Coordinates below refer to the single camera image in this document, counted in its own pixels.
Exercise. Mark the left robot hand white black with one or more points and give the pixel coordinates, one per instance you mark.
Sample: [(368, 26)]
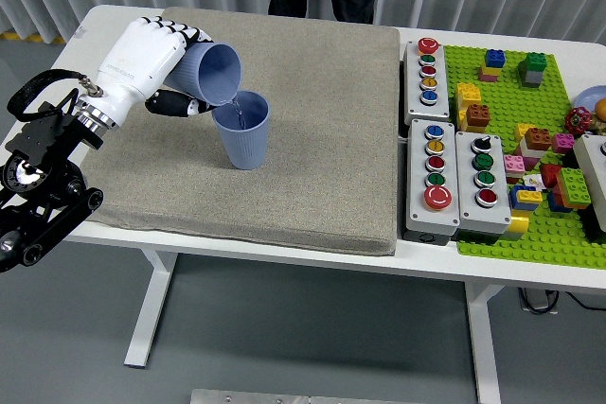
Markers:
[(137, 58)]

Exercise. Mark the blue ribbed plastic cup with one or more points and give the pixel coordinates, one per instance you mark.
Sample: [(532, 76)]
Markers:
[(244, 139), (220, 73)]

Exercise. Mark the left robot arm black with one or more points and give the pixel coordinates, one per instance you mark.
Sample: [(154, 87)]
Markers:
[(42, 139)]

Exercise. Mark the small grey table sticker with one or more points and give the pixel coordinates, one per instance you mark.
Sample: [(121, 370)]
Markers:
[(80, 33)]

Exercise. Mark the grey-brown cushion mat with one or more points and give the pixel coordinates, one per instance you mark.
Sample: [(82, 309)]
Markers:
[(308, 139)]

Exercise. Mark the white table leg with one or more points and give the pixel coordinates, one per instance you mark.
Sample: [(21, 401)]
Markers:
[(151, 309), (485, 352)]

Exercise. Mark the long five-button control box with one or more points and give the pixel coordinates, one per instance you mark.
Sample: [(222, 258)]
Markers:
[(426, 101)]

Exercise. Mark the wide five-button control box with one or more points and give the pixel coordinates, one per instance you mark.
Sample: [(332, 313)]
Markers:
[(421, 215)]

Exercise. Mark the yellow toy block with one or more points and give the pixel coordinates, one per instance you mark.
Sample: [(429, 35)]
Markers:
[(521, 132), (490, 70), (468, 94), (530, 197), (462, 120)]

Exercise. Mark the brown toy block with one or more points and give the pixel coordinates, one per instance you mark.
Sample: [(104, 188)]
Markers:
[(539, 139), (478, 117)]

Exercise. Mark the pink toy block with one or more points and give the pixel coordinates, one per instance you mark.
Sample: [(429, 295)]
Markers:
[(486, 77), (514, 165)]

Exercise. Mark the blue toy block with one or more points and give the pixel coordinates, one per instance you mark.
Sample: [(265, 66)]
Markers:
[(558, 205), (494, 57), (513, 198)]

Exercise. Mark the green studded baseplate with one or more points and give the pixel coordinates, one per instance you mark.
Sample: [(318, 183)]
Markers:
[(506, 106)]

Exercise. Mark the grey toy block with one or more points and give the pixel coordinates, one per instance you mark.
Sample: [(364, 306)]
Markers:
[(531, 78)]

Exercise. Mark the green toy block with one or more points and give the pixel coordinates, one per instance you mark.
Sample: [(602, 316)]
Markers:
[(536, 62)]

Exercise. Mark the white toy block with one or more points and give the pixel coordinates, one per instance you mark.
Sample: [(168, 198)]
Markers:
[(526, 149)]

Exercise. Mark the yellow toy cylinder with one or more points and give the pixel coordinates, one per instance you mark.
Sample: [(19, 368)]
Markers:
[(518, 226)]

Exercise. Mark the red toy block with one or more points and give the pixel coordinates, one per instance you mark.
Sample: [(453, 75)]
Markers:
[(550, 176)]

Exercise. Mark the magenta toy block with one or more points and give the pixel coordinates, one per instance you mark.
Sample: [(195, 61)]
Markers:
[(563, 144)]

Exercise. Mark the red valve wheel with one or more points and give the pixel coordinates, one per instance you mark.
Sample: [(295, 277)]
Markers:
[(578, 121)]

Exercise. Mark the light blue plate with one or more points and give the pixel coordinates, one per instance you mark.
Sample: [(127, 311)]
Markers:
[(589, 95)]

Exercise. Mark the green tilted block stack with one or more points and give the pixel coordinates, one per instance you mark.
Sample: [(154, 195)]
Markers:
[(574, 186)]

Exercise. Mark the orange fruit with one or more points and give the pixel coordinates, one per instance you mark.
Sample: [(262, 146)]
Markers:
[(601, 109)]

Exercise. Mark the brown small object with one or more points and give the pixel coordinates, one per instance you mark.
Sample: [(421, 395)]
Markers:
[(600, 128)]

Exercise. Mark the grey power adapter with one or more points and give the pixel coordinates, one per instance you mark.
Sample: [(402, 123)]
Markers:
[(537, 302)]

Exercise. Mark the white control box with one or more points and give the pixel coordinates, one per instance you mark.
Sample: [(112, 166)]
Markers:
[(594, 172)]

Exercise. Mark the selector switch control box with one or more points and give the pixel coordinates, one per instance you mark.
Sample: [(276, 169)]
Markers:
[(468, 210)]

